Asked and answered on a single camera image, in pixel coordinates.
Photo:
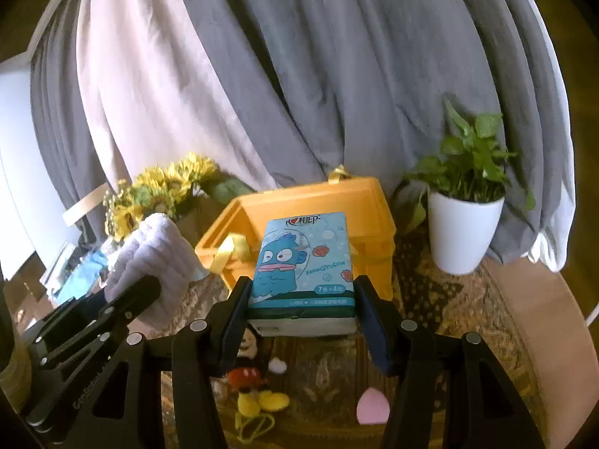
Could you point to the pink makeup sponge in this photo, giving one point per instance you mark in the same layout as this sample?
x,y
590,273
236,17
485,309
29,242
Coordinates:
x,y
372,407

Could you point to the mouse plush toy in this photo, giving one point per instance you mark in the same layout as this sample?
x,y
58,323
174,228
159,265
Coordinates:
x,y
243,376

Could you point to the white plant pot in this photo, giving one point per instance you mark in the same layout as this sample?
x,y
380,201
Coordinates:
x,y
463,234

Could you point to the blue cloth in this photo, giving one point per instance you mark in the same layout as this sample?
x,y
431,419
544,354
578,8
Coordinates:
x,y
79,280

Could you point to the green potted plant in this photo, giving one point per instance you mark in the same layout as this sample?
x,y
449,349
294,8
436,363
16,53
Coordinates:
x,y
472,159

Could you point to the grey curtain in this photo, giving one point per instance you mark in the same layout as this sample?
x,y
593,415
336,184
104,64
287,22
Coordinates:
x,y
351,79

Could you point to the sunflower bouquet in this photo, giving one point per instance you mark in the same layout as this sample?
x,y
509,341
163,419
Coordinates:
x,y
178,177

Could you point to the blue cartoon tissue pack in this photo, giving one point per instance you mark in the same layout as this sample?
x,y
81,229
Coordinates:
x,y
299,262

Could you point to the yellow plastic crate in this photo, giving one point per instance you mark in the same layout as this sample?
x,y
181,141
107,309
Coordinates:
x,y
318,201

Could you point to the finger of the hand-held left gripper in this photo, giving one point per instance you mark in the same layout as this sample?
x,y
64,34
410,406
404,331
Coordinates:
x,y
135,292

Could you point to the white fluffy towel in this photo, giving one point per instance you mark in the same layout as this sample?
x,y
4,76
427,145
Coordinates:
x,y
149,252

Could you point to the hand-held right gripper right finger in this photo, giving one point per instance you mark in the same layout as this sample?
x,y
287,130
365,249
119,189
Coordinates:
x,y
374,332

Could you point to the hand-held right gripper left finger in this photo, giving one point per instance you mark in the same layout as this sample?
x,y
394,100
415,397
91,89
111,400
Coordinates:
x,y
234,322

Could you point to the patterned rug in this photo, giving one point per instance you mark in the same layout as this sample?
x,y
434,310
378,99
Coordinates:
x,y
444,299

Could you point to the beige curtain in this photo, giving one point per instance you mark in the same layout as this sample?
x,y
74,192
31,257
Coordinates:
x,y
154,79

